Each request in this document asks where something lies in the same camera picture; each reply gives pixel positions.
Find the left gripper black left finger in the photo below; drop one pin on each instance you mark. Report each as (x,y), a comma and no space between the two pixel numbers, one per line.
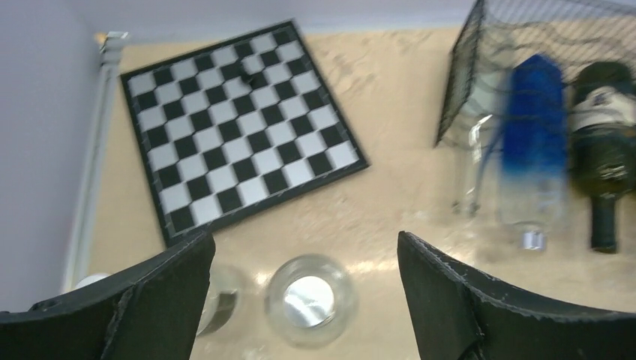
(150,310)

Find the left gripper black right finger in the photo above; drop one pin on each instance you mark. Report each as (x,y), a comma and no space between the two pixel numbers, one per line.
(460,312)

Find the clear round flask bottle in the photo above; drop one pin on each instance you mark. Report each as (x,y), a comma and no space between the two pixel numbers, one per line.
(222,299)

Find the clear glass bottle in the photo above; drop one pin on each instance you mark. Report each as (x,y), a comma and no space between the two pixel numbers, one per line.
(475,131)

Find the blue rectangular glass bottle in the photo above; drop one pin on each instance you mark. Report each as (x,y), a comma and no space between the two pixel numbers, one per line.
(534,164)

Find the dark green wine bottle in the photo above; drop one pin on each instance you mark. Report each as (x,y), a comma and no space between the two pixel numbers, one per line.
(602,137)

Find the black wire wine rack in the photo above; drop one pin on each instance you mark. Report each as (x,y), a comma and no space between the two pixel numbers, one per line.
(499,35)

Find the round clear bottle silver cap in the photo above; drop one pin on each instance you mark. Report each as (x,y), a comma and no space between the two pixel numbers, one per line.
(310,301)

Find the black white chessboard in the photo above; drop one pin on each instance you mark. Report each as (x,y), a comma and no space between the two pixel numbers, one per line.
(232,129)

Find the aluminium frame rail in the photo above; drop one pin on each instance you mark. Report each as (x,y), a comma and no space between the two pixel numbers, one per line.
(81,234)

